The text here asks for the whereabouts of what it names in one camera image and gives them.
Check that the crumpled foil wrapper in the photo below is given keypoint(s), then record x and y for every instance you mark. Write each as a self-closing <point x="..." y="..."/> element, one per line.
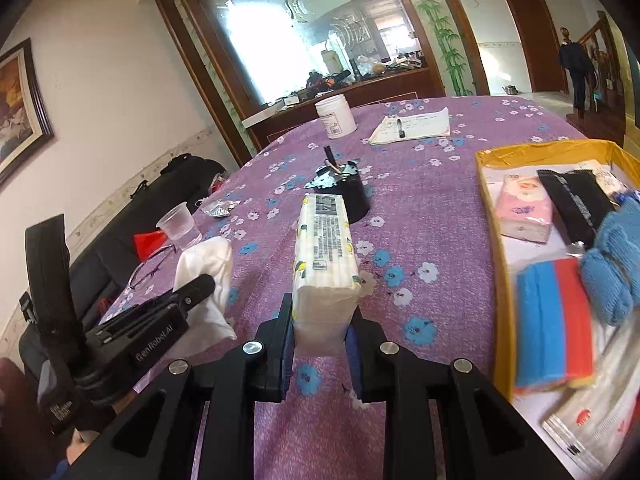
<point x="219" y="208"/>

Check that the black foil snack bag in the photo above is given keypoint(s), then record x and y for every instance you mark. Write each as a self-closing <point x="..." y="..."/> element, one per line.
<point x="579" y="201"/>

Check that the yellow shallow cardboard tray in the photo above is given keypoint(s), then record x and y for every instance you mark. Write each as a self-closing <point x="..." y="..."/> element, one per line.
<point x="511" y="256"/>

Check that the white red-print plastic bag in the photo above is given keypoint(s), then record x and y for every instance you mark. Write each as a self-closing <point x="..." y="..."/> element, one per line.
<point x="592" y="424"/>

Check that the white paper notepad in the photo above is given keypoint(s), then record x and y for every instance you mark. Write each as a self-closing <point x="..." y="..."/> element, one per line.
<point x="417" y="127"/>

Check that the person's left hand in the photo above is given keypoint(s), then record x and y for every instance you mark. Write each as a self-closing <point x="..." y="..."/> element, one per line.
<point x="79" y="442"/>

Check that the framed wall painting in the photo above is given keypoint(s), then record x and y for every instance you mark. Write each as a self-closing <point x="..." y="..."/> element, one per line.
<point x="24" y="122"/>

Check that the white socks cloth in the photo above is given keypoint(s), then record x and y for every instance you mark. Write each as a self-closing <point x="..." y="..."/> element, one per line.
<point x="209" y="265"/>

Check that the black pen holder cup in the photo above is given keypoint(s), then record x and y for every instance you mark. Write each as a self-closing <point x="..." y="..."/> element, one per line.
<point x="343" y="179"/>

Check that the eyeglasses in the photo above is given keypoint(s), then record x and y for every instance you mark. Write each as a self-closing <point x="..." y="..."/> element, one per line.
<point x="150" y="266"/>

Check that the blue red sponge pack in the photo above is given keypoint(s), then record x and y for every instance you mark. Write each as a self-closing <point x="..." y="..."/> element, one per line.
<point x="554" y="342"/>

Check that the black marker pen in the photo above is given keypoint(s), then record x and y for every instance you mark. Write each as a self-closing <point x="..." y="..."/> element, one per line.
<point x="400" y="129"/>

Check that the blue knitted cloth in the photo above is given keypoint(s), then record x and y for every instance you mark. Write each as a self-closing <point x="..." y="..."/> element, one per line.
<point x="610" y="268"/>

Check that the bamboo painted glass panel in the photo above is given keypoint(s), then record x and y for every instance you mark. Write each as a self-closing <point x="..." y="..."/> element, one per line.
<point x="445" y="41"/>

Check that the person in dark jacket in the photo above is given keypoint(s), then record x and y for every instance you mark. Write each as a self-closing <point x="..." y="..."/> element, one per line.
<point x="575" y="60"/>

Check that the lemon print tissue pack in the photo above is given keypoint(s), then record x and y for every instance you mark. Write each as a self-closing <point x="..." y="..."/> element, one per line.
<point x="326" y="282"/>

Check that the red packet on sofa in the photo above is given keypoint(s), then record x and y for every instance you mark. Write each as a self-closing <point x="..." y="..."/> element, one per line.
<point x="145" y="244"/>

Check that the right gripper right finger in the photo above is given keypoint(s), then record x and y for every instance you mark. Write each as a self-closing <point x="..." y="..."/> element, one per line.
<point x="442" y="419"/>

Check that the brown wooden door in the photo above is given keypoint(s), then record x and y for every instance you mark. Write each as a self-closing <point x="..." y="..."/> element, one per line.
<point x="540" y="44"/>

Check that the clear plastic cup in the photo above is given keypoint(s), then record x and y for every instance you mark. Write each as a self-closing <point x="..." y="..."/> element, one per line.
<point x="179" y="226"/>

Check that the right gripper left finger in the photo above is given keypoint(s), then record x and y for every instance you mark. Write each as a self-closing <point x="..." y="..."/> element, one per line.
<point x="197" y="421"/>

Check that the pink tissue pack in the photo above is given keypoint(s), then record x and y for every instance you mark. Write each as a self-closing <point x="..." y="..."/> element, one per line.
<point x="524" y="209"/>

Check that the black sofa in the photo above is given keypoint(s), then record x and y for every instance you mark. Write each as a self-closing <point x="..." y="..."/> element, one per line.
<point x="101" y="271"/>

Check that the white plastic jar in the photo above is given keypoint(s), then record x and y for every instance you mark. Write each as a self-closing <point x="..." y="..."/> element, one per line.
<point x="336" y="116"/>

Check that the wooden sideboard counter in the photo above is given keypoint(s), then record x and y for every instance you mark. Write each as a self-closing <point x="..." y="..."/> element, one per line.
<point x="420" y="83"/>

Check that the purple floral tablecloth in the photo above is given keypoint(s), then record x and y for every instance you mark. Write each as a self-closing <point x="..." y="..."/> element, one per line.
<point x="423" y="255"/>

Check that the white printed tissue pack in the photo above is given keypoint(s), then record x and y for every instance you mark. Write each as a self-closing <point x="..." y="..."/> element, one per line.
<point x="608" y="183"/>

